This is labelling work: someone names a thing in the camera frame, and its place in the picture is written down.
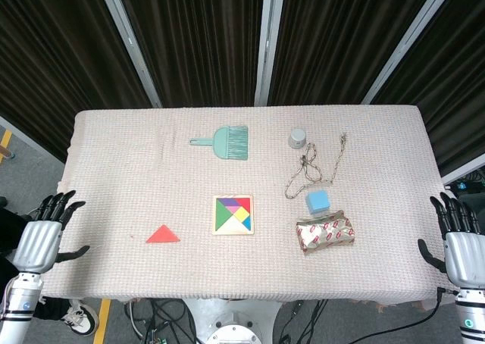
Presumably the wooden tangram tray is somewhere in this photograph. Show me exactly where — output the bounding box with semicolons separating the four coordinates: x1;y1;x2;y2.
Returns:
211;194;255;236

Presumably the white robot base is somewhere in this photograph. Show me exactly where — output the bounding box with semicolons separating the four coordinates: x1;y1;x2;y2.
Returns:
181;297;283;344

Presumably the grey metal bar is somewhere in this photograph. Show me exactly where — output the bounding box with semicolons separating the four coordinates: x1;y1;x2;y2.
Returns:
440;164;485;186

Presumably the green triangle puzzle piece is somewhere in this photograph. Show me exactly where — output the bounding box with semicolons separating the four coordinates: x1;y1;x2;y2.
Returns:
215;199;236;228

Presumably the dark curtain panel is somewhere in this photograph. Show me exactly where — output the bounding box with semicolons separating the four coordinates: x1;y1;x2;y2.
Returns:
112;0;272;108
372;0;485;178
0;0;153;164
266;0;443;106

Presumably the orange triangle puzzle piece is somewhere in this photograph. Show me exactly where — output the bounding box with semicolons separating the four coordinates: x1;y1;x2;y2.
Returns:
145;224;181;244

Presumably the teal hand brush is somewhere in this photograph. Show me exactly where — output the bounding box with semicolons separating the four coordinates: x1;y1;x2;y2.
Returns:
189;125;249;161

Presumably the white frame post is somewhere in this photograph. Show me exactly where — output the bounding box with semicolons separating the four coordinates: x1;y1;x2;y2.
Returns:
361;0;462;105
95;0;163;108
253;0;286;107

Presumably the white and black sneaker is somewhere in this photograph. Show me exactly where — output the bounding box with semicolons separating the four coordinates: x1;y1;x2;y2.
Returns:
59;299;100;336

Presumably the light blue cube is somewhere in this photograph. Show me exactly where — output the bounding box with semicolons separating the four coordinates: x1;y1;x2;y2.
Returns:
305;189;331;216

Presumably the gold foil snack packet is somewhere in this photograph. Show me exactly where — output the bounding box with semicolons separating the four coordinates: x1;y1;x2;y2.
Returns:
295;210;357;256

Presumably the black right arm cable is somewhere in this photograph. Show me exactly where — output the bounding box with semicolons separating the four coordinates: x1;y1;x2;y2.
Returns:
373;286;460;344

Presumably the wooden leg with black foot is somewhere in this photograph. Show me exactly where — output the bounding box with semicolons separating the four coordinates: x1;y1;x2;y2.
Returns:
0;145;17;165

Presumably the black cable bundle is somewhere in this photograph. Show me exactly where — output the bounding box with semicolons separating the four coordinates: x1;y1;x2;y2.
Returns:
277;299;331;344
124;298;198;344

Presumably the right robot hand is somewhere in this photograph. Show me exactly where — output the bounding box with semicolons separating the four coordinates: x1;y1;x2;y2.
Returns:
417;192;485;288

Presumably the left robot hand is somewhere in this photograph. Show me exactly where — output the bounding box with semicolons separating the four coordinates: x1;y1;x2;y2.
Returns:
11;189;91;275

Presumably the pink woven tablecloth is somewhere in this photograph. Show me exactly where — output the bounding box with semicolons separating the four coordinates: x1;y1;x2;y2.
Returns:
39;105;474;307

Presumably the grey plastic cup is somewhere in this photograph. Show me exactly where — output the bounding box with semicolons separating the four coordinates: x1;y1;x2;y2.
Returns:
286;127;308;150

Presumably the braided rope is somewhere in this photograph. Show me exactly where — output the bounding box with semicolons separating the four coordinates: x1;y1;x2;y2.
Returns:
284;131;348;200

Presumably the yellow square puzzle piece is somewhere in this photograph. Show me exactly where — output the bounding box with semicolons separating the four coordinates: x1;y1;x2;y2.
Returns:
232;209;252;227

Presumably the black equipment with cables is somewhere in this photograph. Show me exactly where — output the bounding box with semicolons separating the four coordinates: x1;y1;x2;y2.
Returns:
446;170;485;205

